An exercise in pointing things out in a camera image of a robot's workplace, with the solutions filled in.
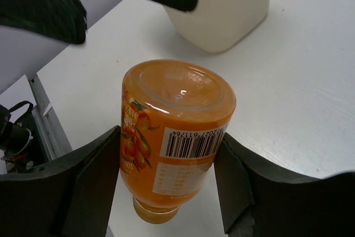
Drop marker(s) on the orange juice bottle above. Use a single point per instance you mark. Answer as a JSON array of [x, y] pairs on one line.
[[174, 116]]

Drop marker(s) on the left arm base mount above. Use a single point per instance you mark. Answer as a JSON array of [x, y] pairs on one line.
[[21, 145]]

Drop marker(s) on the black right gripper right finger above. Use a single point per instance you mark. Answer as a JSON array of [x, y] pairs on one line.
[[260, 198]]

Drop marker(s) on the aluminium front rail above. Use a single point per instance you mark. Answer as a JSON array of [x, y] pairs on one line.
[[54, 139]]

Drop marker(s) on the cream plastic bin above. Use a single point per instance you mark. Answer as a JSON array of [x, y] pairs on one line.
[[217, 25]]

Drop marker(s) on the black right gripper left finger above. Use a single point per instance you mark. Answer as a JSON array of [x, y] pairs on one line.
[[68, 196]]

